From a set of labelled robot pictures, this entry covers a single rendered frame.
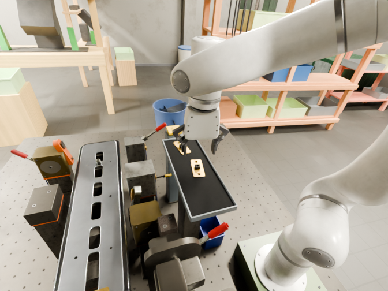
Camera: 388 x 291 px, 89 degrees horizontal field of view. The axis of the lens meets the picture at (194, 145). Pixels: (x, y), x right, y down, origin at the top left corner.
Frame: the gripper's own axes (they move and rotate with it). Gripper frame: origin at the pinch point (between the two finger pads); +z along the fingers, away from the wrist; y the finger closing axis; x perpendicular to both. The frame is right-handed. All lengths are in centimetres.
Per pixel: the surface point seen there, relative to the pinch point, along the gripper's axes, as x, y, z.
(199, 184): 7.4, 0.5, 7.7
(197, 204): 14.8, 2.4, 7.6
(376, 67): -270, -373, 37
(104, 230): 10.0, 30.9, 23.6
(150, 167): -7.0, 16.1, 12.6
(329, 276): 23, -58, 54
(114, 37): -557, 130, 53
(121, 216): 5.8, 26.1, 23.2
